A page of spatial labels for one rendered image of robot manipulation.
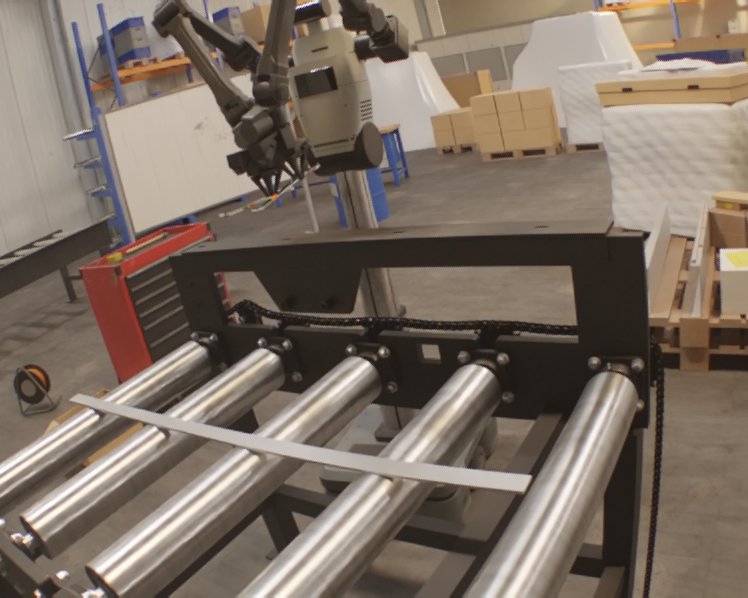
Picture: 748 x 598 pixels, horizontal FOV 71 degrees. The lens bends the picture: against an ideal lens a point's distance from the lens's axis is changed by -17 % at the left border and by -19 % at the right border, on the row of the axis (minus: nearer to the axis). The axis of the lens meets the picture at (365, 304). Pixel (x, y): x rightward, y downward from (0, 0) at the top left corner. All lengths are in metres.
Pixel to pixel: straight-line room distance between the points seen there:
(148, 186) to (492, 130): 5.61
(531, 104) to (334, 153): 7.62
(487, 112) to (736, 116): 5.96
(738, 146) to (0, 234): 10.89
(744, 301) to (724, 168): 1.59
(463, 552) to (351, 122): 1.34
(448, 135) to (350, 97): 9.47
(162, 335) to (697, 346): 2.79
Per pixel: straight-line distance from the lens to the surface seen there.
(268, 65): 1.49
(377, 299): 2.10
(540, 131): 9.47
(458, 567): 1.00
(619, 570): 1.56
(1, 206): 11.63
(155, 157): 5.90
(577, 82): 9.36
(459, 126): 11.24
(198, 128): 6.02
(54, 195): 12.09
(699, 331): 2.90
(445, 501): 2.11
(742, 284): 2.86
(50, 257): 6.52
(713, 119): 4.25
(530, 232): 1.19
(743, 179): 4.43
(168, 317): 3.54
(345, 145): 1.94
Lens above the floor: 1.49
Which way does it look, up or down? 19 degrees down
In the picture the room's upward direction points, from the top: 13 degrees counter-clockwise
